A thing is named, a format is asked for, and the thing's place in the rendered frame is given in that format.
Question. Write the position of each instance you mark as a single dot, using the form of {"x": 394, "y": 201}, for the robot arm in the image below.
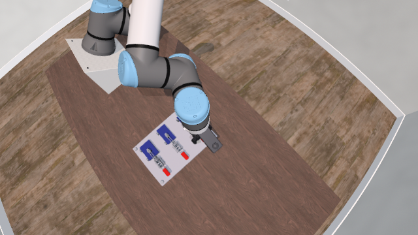
{"x": 140, "y": 65}

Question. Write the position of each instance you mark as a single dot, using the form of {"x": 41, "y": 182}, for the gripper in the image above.
{"x": 196, "y": 139}

